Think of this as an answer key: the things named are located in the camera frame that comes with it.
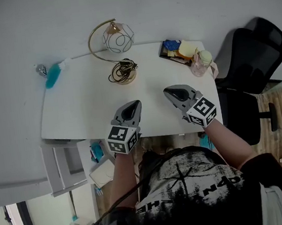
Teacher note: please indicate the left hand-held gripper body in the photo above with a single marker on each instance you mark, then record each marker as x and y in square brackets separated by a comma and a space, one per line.
[119, 137]

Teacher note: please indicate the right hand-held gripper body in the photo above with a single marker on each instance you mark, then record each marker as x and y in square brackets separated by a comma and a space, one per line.
[202, 112]

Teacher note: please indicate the gold lamp with globe shade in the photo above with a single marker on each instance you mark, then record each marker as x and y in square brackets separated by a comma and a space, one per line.
[117, 38]

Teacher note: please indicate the person's left forearm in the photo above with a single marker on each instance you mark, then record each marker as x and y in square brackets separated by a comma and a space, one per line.
[122, 178]

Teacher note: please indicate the person's right forearm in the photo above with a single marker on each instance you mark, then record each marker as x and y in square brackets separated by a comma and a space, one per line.
[229, 144]

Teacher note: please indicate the teal bag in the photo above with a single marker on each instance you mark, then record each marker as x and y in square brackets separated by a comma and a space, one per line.
[97, 150]

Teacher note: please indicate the teal cloth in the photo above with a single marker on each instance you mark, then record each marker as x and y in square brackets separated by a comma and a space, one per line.
[205, 141]

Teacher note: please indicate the cream flat box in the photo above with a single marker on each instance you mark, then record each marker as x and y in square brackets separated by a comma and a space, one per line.
[103, 174]

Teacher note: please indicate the white table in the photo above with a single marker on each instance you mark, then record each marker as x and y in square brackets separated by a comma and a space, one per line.
[84, 111]

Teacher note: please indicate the pink bottle with cream lid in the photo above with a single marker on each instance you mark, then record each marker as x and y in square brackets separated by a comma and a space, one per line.
[200, 65]

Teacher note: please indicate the yellow sponge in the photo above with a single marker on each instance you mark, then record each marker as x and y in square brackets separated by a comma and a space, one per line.
[186, 49]

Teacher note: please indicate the white drawer unit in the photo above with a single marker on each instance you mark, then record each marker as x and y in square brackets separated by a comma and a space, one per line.
[60, 165]

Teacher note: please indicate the black tray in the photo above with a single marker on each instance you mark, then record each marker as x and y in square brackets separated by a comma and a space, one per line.
[168, 55]

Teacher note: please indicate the black office chair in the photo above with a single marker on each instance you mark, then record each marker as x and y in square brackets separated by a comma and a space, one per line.
[249, 58]

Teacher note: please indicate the blue packet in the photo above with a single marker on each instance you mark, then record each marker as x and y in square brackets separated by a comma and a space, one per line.
[171, 44]

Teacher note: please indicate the person's black printed shirt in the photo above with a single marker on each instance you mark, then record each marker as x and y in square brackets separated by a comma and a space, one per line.
[197, 194]

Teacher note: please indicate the blue duster brush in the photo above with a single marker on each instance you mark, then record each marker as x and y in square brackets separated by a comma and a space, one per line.
[52, 75]

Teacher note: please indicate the small silver metal clip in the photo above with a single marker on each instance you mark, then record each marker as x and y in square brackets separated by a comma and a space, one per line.
[41, 70]

